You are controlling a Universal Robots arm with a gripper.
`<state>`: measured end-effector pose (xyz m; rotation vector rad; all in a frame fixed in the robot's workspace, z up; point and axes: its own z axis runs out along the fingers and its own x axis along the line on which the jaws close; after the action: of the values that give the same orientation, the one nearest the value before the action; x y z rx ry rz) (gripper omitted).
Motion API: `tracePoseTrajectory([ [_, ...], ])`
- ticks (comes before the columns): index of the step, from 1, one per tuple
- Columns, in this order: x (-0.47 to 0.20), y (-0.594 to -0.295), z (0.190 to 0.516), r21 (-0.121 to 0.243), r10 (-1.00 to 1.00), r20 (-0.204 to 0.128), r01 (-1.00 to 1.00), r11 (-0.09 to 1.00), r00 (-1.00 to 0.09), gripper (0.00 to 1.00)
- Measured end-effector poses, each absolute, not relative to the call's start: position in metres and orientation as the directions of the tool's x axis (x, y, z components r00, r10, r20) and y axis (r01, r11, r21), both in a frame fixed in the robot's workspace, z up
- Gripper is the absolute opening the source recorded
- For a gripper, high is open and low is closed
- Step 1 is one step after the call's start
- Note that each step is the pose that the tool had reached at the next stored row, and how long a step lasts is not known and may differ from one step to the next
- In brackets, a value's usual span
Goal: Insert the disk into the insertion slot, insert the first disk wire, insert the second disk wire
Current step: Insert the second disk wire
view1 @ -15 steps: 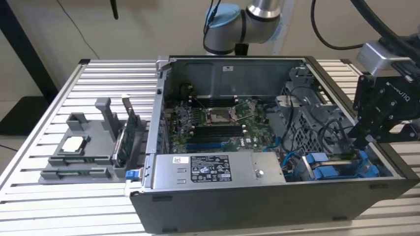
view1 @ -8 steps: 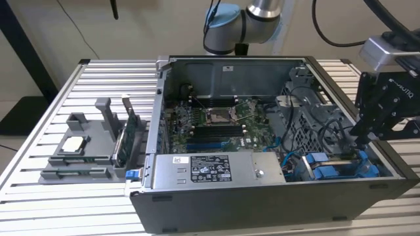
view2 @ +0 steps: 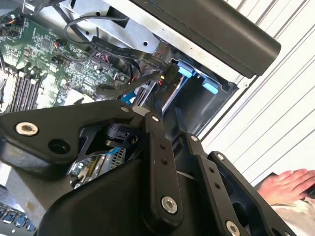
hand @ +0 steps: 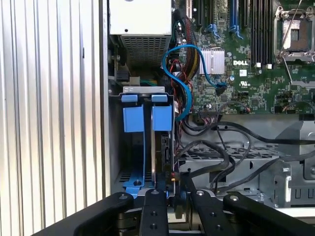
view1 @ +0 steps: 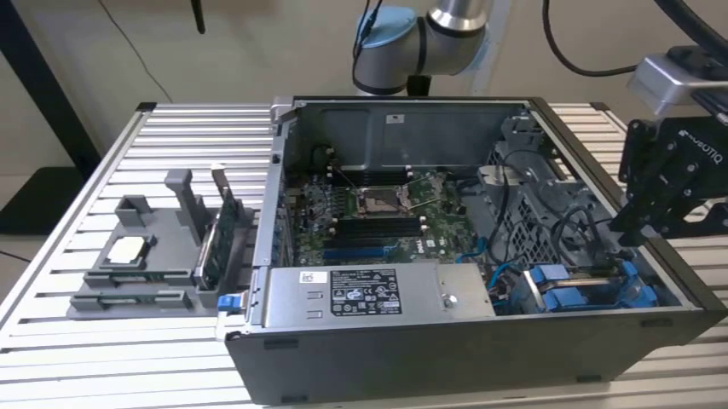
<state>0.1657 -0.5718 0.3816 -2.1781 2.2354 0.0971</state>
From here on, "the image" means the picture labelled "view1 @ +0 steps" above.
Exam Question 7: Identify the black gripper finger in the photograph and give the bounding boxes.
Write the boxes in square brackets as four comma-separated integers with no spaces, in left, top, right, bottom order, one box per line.
[610,118,664,248]
[653,163,728,239]

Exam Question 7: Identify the black disk wire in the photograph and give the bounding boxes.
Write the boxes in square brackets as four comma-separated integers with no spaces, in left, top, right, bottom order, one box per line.
[552,206,604,270]
[577,212,627,268]

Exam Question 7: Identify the black RAM slot bank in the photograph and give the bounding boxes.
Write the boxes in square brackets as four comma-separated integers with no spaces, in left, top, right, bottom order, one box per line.
[333,165,414,185]
[334,216,425,248]

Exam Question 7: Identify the blue expansion slot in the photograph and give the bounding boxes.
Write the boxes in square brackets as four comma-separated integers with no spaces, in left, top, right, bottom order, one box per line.
[323,244,394,262]

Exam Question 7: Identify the perforated metal drive cage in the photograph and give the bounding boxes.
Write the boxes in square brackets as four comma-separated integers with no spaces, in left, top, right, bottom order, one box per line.
[460,140,621,274]

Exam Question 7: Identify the green motherboard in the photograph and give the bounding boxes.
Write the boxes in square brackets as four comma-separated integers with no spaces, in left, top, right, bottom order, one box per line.
[283,168,490,268]

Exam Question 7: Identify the metal socket cover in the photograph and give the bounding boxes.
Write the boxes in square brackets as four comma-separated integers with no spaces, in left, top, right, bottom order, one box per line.
[406,176,449,210]

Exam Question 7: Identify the CPU socket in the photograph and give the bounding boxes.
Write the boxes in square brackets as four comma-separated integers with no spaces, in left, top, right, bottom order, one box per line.
[355,185,414,216]

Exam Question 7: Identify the silver power supply box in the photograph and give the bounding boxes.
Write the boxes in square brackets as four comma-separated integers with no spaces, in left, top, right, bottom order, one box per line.
[262,262,494,330]

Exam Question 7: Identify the thin metal locking lever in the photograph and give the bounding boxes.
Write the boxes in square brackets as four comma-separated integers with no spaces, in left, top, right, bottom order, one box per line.
[334,166,361,189]

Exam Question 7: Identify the dark grey PC case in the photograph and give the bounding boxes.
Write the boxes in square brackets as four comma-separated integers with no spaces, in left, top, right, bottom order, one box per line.
[214,95,728,406]

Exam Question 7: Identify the green graphics card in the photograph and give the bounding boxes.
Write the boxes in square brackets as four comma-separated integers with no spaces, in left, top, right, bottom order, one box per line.
[191,164,246,291]

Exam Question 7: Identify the grey parts rack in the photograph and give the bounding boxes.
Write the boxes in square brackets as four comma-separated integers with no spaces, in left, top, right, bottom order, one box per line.
[65,168,263,320]

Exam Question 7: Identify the silver CPU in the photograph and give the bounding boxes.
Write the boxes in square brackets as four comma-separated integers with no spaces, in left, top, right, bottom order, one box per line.
[107,236,158,265]

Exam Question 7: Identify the black monitor stand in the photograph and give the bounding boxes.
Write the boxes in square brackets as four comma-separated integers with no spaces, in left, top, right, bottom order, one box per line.
[0,0,103,235]

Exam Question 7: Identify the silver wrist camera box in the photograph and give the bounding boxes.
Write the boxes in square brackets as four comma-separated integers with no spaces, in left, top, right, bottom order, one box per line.
[627,53,704,117]

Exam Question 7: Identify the thin black camera cable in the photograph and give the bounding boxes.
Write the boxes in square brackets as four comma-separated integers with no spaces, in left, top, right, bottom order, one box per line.
[540,0,648,78]

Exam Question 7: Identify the long black wire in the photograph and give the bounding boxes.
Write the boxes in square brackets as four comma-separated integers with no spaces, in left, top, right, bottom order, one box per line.
[486,148,540,268]

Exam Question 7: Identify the thick black cable hose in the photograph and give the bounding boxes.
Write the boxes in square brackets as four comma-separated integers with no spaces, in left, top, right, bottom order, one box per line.
[652,0,728,59]

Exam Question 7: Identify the blue wire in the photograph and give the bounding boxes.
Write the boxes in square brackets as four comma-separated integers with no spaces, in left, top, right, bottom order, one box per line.
[469,236,518,302]

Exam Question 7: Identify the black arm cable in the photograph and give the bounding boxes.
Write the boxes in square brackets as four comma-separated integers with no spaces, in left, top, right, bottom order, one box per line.
[351,0,385,86]

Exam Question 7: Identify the black hanging strap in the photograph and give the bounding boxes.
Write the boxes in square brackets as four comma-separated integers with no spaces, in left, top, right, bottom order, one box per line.
[190,0,207,35]

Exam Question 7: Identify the thin black wall cable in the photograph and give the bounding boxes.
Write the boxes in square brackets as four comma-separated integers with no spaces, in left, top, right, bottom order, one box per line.
[99,0,172,104]

